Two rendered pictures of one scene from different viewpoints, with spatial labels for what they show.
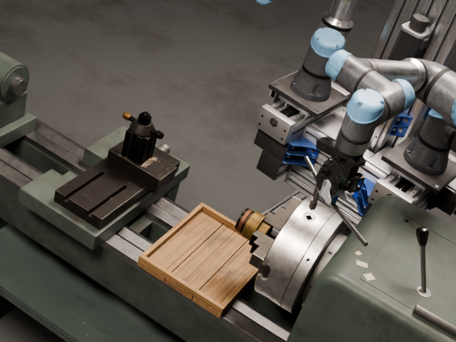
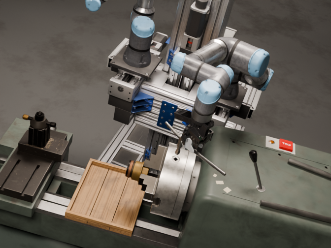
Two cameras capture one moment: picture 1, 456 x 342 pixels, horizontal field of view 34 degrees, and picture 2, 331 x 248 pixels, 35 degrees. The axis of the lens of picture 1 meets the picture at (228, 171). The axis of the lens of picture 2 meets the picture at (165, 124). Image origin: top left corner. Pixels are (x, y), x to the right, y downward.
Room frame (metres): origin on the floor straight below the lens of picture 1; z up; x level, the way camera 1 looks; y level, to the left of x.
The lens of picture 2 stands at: (0.14, 0.31, 2.64)
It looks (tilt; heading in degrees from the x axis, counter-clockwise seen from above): 38 degrees down; 342
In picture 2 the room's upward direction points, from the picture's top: 14 degrees clockwise
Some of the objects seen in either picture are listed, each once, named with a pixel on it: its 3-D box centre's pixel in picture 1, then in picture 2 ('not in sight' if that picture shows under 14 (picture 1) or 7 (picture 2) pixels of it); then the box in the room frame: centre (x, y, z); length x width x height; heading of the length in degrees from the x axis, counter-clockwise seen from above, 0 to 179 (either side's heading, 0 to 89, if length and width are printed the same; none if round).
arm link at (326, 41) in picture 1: (324, 50); (142, 32); (2.48, -0.19, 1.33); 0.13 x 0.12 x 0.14; 173
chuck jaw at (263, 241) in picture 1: (262, 253); (149, 189); (1.60, -0.16, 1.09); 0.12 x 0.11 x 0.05; 160
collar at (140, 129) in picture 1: (142, 125); (39, 120); (1.95, 0.30, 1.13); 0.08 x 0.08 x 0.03
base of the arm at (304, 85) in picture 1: (313, 79); (138, 51); (2.47, -0.19, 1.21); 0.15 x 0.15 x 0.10
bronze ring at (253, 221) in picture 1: (254, 226); (137, 170); (1.71, -0.13, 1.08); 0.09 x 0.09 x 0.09; 70
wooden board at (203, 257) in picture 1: (210, 256); (109, 195); (1.74, -0.03, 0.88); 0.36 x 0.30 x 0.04; 160
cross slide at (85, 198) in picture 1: (120, 180); (32, 161); (1.89, 0.32, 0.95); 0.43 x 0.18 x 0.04; 160
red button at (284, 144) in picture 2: not in sight; (285, 145); (1.72, -0.76, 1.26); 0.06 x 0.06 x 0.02; 70
